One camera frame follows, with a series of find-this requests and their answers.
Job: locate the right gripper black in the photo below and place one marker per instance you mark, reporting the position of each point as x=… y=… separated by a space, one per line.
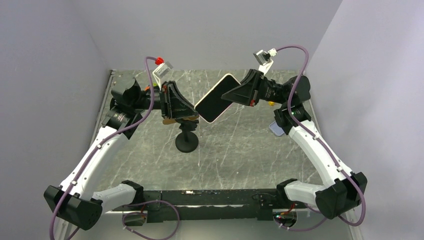
x=249 y=93

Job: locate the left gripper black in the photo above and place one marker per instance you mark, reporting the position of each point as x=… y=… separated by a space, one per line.
x=173 y=104

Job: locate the phone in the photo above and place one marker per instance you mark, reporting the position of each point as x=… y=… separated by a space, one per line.
x=211 y=106

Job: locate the lilac phone case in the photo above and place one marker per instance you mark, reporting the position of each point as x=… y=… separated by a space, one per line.
x=276 y=129

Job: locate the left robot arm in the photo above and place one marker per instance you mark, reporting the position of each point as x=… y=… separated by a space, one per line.
x=76 y=199

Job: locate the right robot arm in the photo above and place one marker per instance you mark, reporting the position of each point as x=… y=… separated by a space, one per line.
x=342 y=189

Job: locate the gold microphone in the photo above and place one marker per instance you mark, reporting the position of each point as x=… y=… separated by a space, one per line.
x=169 y=121

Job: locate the black microphone stand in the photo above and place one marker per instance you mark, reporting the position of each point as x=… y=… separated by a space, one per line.
x=187 y=141

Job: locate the black base beam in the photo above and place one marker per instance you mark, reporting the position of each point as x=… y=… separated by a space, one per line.
x=262 y=204

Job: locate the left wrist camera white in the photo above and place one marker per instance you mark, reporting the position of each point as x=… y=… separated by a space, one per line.
x=162 y=68

